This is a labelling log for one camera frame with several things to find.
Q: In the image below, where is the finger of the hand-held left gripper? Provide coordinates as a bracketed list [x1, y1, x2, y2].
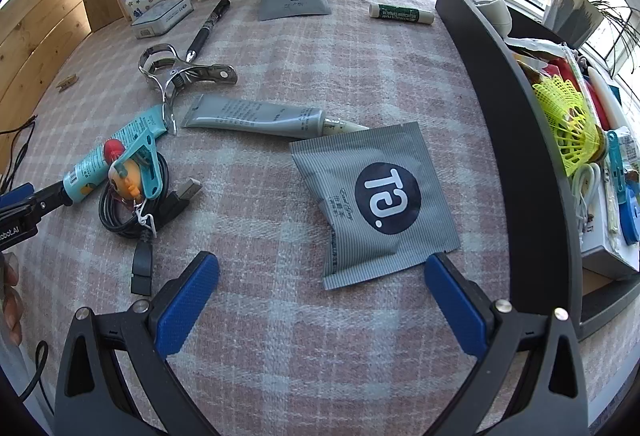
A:
[0, 183, 35, 211]
[22, 181, 73, 219]

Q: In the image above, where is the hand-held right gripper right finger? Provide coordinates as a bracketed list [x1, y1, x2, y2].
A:
[424, 252, 591, 436]

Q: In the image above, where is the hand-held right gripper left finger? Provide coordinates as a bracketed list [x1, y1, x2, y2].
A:
[54, 251, 221, 436]

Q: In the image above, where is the black USB cable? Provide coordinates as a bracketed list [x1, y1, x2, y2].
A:
[98, 153, 203, 297]

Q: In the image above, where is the teal tube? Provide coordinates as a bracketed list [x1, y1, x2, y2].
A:
[62, 106, 168, 205]

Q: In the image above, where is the yellow toy keychain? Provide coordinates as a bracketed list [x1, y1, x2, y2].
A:
[102, 138, 161, 237]

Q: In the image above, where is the teal plastic clip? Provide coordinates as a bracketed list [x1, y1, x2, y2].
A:
[112, 128, 168, 199]
[602, 128, 628, 207]

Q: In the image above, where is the grey sachet with black circle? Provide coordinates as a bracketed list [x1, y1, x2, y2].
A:
[289, 122, 461, 291]

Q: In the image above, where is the grey tube with white nozzle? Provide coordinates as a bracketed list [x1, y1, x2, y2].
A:
[181, 94, 371, 140]

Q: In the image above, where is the metal spring clip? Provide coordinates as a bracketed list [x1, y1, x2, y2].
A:
[138, 43, 237, 135]

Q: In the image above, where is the silver tin box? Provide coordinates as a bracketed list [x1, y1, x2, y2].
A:
[131, 0, 193, 40]

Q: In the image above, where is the black tray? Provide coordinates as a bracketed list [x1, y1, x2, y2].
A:
[435, 0, 640, 342]

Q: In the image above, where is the black pen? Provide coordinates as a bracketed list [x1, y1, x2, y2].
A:
[186, 0, 232, 61]

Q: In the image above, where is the green white glue stick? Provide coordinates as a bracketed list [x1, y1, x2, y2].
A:
[369, 2, 434, 25]

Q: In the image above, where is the pale sachet with square logo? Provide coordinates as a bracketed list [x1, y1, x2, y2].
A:
[257, 0, 332, 22]

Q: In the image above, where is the person's left hand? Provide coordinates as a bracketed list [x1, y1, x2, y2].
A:
[0, 252, 23, 347]

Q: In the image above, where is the white box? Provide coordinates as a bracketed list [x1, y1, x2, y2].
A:
[580, 216, 640, 279]

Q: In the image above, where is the wooden slat panel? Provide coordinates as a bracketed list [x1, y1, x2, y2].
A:
[0, 0, 93, 177]

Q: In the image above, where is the blue round item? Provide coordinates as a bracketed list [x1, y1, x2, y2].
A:
[617, 181, 640, 247]

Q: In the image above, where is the yellow shuttlecock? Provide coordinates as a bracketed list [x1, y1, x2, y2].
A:
[531, 76, 603, 177]

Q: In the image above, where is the white lotion tube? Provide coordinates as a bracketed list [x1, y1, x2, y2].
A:
[587, 66, 628, 131]

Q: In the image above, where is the white plug-in device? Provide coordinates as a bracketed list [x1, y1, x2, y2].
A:
[472, 0, 513, 36]

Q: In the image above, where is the potted plant in grey pot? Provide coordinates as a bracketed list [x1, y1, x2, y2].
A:
[490, 0, 640, 76]

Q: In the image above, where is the thin black wire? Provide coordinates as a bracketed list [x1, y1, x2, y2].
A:
[0, 116, 38, 187]

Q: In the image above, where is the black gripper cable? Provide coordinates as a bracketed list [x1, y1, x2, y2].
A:
[22, 340, 56, 417]

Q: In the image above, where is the white coiled cable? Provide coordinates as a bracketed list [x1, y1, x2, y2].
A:
[570, 163, 603, 237]

